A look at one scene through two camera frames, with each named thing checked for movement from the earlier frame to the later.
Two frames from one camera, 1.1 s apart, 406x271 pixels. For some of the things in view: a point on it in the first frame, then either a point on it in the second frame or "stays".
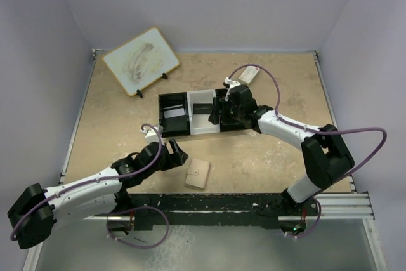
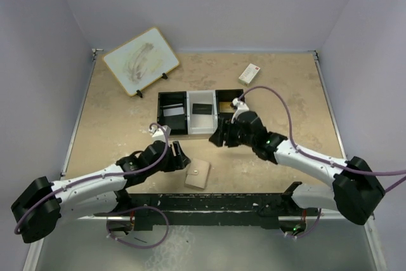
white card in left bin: x=174 y=113 stays
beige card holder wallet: x=197 y=172 stays
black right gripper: x=229 y=99 -> x=217 y=138
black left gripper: x=174 y=158 stays
